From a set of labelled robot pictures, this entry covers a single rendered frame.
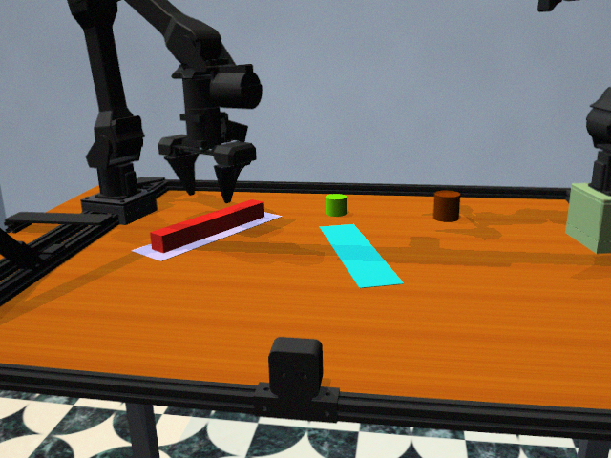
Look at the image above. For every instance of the red bar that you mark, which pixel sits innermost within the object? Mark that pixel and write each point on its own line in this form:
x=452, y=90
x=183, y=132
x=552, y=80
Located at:
x=175, y=236

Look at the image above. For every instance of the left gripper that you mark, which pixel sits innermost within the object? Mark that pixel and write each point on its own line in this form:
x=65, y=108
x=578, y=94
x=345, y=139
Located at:
x=203, y=127

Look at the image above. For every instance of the green cylinder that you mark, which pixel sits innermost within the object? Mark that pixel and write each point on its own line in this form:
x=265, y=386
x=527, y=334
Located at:
x=336, y=205

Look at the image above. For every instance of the lavender flat rectangle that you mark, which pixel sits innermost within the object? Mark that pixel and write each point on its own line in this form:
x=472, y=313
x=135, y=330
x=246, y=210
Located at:
x=148, y=252

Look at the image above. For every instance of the brown cylinder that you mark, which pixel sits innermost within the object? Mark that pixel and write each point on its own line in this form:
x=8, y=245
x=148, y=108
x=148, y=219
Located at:
x=446, y=206

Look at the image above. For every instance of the teal rectangle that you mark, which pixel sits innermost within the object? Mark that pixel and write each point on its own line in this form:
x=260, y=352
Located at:
x=362, y=261

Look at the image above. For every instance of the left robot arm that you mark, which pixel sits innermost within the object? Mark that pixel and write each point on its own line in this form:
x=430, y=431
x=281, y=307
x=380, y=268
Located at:
x=117, y=132

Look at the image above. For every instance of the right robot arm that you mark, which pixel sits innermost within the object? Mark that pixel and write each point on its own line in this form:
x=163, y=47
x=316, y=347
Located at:
x=598, y=125

